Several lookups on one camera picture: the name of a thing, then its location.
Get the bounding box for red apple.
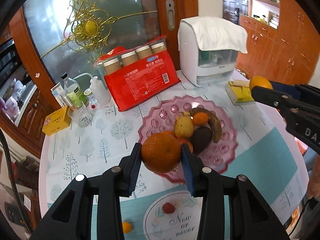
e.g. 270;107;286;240
162;131;193;153

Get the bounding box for small orange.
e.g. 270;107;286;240
122;221;133;234

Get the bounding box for mandarin orange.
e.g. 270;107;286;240
141;133;181;173
193;112;209;126
249;76;273;90

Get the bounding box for dark avocado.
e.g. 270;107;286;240
190;126;213;155

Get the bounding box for white appliance with cloth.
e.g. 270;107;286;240
178;16;248;87

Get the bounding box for red paper cup package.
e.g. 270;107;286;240
93;35;180;112

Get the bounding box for clear drinking glass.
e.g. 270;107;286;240
68;103;93;128

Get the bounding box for green label plastic bottle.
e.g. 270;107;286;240
61;73;88;107

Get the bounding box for yellow pear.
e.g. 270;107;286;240
174;114;195;139

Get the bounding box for overripe brown banana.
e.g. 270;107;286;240
189;107;222;143

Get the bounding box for yellow tissue pack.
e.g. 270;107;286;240
225;80;254;105

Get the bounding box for gold door ornament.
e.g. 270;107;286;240
41;0;160;60

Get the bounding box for yellow tin box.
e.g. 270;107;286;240
42;106;71;136

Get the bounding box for small metal can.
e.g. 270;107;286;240
60;91;75;110

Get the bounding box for small glass jar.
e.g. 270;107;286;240
84;88;98;109

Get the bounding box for patterned tablecloth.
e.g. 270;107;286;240
39;72;309;239

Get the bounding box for white blue carton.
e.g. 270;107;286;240
50;82;66;107

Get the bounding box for pink glass fruit bowl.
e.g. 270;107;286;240
138;95;238;173

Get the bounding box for person right hand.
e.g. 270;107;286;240
307;155;320;199

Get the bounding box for white squeeze bottle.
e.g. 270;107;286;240
74;73;111;107

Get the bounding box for red lychee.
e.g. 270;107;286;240
162;202;176;214

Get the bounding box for mandarin orange front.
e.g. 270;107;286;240
249;76;273;90

